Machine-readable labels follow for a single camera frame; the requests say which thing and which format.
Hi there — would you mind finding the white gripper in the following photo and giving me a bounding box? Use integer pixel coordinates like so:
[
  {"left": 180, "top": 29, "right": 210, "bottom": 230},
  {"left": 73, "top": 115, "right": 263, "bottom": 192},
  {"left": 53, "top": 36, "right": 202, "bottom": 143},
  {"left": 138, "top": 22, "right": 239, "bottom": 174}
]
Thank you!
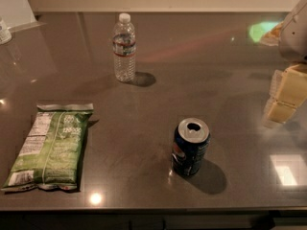
[{"left": 263, "top": 0, "right": 307, "bottom": 125}]

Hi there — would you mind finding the blue pepsi can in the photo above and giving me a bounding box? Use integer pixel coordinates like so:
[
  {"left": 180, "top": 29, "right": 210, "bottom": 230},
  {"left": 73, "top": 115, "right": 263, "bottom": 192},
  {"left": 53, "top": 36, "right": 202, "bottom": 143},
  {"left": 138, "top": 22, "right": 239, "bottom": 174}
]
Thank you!
[{"left": 172, "top": 118, "right": 210, "bottom": 177}]

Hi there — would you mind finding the clear plastic water bottle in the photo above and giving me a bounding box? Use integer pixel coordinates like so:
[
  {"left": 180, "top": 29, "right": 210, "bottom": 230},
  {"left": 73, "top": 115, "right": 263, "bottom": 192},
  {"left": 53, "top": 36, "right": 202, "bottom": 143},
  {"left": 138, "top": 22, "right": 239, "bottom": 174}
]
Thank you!
[{"left": 112, "top": 13, "right": 136, "bottom": 82}]

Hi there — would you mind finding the green chip bag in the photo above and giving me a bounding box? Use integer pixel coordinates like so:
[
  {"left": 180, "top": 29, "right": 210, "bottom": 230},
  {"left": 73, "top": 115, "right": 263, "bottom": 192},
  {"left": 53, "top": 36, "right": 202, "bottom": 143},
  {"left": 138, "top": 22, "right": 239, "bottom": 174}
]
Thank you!
[{"left": 2, "top": 103, "right": 93, "bottom": 192}]

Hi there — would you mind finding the white container at left edge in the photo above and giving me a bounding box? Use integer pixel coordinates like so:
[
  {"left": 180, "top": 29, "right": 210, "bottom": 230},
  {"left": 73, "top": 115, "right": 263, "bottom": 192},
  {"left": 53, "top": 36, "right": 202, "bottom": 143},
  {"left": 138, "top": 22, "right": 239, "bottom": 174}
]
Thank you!
[{"left": 0, "top": 16, "right": 12, "bottom": 44}]

